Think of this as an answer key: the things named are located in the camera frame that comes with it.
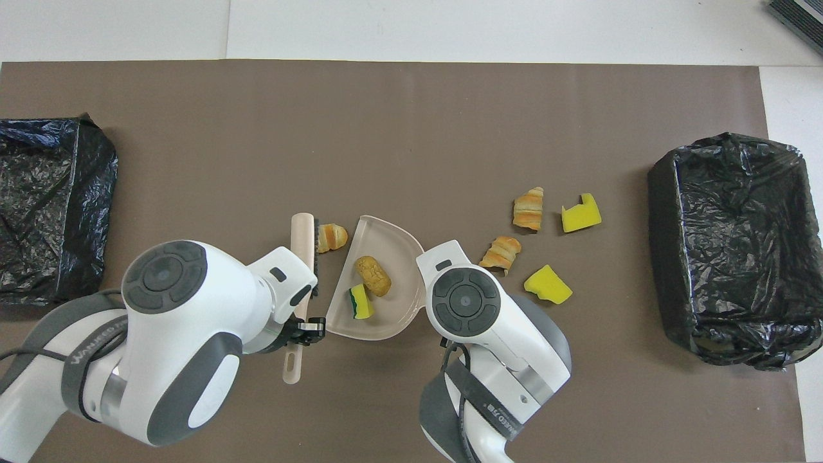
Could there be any pale pink plastic dustpan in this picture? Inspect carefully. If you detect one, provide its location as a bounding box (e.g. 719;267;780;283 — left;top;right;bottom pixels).
325;215;426;341

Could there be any dark grey ribbed device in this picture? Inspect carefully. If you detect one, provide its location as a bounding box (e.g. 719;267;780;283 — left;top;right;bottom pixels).
766;0;823;55

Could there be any yellow notched sponge piece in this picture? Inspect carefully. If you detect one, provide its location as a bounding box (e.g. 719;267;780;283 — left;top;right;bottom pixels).
561;193;603;233

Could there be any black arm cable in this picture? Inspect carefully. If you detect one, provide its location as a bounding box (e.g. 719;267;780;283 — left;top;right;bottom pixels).
439;341;480;463
0;289;129;396

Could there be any yellow sponge wedge piece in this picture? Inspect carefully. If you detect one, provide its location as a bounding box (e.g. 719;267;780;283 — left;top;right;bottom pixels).
523;264;574;305

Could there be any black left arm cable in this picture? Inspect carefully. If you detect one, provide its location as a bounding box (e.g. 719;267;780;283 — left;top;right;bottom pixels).
0;289;129;396

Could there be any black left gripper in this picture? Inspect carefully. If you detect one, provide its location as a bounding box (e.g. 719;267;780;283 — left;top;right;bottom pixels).
262;317;327;353

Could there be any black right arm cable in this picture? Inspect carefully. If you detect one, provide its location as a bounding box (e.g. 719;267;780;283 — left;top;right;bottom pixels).
439;341;480;463

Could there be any black bag lined bin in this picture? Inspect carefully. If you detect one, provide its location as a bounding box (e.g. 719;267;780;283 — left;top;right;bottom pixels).
0;114;119;306
647;132;823;371

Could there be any beige handle black bristle brush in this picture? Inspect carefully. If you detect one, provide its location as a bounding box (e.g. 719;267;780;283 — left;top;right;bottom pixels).
283;213;321;385

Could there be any small yellow green sponge piece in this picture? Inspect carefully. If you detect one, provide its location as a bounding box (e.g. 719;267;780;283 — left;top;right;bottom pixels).
348;284;375;320

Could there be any brown table mat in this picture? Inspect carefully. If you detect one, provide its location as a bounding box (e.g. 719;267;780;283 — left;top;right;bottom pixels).
0;60;806;463

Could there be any orange striped croissant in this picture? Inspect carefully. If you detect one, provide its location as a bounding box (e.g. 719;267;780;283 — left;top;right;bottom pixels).
512;186;545;232
316;223;348;253
478;236;522;276

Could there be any brown bread roll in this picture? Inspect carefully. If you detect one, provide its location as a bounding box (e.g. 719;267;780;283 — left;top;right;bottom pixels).
355;256;392;298

